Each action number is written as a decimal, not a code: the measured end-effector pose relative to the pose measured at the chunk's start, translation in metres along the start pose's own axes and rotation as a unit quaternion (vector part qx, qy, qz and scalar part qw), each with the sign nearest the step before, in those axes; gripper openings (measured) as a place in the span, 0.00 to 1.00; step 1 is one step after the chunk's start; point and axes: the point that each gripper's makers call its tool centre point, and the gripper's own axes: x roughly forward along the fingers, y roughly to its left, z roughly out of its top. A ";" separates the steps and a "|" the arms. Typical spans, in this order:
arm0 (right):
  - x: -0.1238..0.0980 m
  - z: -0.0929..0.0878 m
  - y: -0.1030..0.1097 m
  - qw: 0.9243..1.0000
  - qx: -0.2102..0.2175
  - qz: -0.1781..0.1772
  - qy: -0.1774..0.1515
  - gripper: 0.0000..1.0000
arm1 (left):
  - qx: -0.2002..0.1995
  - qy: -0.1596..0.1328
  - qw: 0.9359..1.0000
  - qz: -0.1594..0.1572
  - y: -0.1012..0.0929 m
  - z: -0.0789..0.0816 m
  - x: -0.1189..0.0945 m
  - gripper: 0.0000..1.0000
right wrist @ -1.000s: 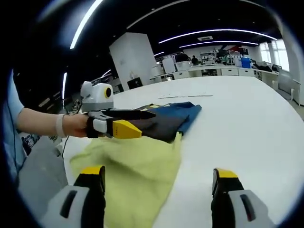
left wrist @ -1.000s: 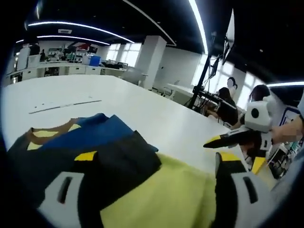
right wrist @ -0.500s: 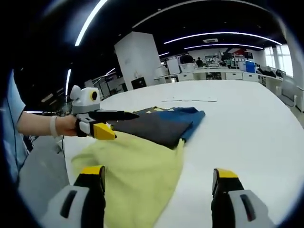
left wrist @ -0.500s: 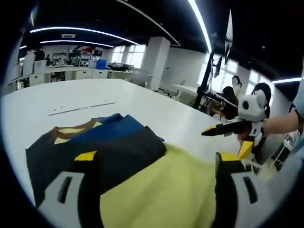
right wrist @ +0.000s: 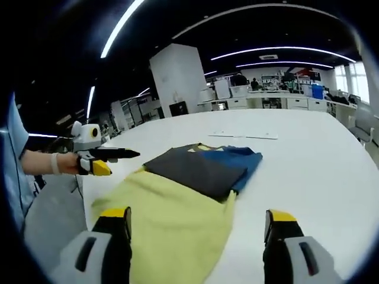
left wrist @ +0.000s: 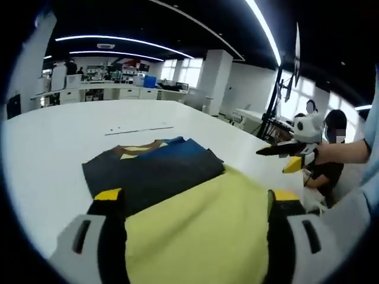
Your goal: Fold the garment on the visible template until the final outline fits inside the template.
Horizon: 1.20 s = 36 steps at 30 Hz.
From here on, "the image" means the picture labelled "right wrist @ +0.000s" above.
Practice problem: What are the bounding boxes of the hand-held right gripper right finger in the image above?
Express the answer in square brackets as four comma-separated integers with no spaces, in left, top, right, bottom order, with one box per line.
[262,208,346,284]

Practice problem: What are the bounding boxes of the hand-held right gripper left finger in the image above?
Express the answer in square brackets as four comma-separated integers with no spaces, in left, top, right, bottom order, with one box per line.
[52,206,133,284]

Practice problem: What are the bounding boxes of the yellow grey blue garment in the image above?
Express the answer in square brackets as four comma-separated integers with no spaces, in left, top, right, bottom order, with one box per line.
[91,142,264,284]

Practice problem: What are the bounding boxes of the person's left hand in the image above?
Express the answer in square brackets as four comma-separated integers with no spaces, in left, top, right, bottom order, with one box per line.
[57,151,81,176]

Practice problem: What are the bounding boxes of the grey shelving rack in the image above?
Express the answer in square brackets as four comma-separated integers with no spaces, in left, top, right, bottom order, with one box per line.
[111,94,162,131]

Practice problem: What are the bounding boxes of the person's grey trousers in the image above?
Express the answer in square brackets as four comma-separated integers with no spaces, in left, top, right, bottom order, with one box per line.
[25,177,88,267]

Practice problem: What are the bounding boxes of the operator arm, light blue sleeve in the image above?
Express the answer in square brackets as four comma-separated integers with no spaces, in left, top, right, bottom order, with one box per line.
[5,94,30,231]

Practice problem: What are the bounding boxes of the black cabinet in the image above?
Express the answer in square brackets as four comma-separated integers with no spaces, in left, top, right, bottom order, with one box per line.
[169,101,190,117]

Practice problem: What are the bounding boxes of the wide white pillar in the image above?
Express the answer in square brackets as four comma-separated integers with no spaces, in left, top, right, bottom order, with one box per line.
[149,43,206,118]

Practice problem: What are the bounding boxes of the bright ceiling light strip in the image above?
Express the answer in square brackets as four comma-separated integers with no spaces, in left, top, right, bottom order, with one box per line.
[100,0,146,59]

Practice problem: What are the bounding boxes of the white cabinet counter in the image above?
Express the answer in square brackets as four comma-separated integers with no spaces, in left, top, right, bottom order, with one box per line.
[197,90,359,113]

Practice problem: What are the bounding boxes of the dark cloth pile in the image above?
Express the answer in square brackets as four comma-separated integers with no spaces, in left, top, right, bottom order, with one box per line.
[325,91,359,106]

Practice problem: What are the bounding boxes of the bright window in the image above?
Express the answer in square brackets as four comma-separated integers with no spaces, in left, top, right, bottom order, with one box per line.
[336,63,371,104]

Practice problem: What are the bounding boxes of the short curved ceiling light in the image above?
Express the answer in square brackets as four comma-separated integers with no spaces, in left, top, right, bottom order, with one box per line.
[236,61,335,69]

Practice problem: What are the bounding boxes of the long curved ceiling light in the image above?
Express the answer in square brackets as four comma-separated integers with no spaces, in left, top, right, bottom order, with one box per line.
[210,46,356,63]

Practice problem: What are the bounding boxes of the black cable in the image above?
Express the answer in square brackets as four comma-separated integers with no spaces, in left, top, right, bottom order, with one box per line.
[73,174,86,208]

